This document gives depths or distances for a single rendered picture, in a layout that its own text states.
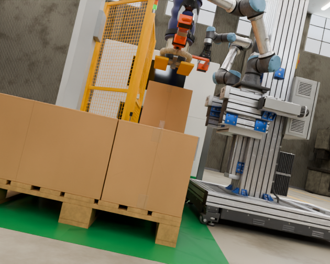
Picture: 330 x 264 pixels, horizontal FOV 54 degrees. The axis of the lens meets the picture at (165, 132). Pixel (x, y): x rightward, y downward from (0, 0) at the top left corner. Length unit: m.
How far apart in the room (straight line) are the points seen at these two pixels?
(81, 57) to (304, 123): 2.34
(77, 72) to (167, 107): 1.26
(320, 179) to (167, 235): 11.18
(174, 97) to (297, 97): 1.01
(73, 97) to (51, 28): 9.25
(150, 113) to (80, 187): 1.37
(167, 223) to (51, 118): 0.75
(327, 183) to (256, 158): 10.21
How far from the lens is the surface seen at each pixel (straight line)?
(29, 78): 12.55
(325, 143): 12.79
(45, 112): 1.67
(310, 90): 2.83
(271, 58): 2.41
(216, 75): 3.07
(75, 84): 3.67
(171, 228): 1.61
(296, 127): 2.74
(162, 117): 2.83
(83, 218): 1.64
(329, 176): 12.83
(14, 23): 13.19
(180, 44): 2.35
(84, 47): 3.75
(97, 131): 1.60
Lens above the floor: 0.46
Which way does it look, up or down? 3 degrees up
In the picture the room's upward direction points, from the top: 12 degrees clockwise
